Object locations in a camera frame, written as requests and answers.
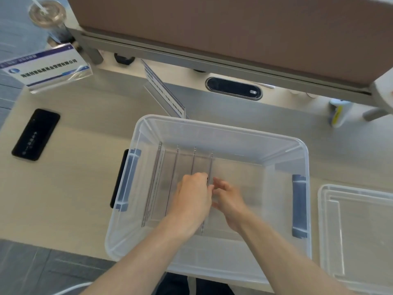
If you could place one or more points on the person's right hand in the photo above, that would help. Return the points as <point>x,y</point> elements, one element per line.
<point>233,205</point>

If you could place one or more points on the person's left hand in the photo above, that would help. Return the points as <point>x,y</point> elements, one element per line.
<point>190,205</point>

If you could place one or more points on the person's left fingers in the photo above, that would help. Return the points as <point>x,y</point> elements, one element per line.
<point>198,181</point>

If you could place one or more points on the person's right fingers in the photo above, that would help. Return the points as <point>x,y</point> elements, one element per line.
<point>223,188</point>

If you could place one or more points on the clear acrylic divider rack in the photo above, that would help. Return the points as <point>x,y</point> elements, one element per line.
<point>167,178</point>

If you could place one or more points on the person's right forearm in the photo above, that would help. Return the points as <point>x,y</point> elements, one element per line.
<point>282,261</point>

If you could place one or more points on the person's left forearm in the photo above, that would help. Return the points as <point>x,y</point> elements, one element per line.
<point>138,261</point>

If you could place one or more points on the clear plastic storage bin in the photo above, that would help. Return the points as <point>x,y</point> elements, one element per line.
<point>270,156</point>

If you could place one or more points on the blue-grey bin latch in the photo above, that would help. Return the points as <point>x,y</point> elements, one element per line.
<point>299,205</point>
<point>129,178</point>

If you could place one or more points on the black slim flat device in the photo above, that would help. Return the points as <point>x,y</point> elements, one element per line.
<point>118,178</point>

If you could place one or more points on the slim acrylic sign holder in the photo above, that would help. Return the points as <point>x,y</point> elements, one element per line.
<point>164,92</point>

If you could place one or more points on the black oval desk socket panel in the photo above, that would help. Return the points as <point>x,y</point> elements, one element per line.
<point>234,88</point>

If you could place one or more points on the person's dark trousers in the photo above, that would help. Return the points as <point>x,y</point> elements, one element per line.
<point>190,285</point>

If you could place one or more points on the white bottle yellow label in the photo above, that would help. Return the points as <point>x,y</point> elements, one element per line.
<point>338,113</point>

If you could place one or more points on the clear plastic bin lid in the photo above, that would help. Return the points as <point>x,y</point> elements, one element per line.
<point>356,236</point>

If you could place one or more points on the brown desk partition panel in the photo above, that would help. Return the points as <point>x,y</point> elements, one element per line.
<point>233,30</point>

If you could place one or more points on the black smartphone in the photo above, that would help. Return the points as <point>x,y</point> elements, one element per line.
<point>36,134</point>

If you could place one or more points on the grey partition support foot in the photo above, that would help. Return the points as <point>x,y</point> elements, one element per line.
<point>89,52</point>
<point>380,101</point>

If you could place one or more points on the acrylic sign holder blue-white card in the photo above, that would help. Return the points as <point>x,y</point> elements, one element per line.
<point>46,66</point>

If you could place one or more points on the plastic drink cup with straw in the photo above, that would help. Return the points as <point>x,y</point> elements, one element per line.
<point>49,16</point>

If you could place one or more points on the grey partition frame rail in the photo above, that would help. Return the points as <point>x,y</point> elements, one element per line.
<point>215,59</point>

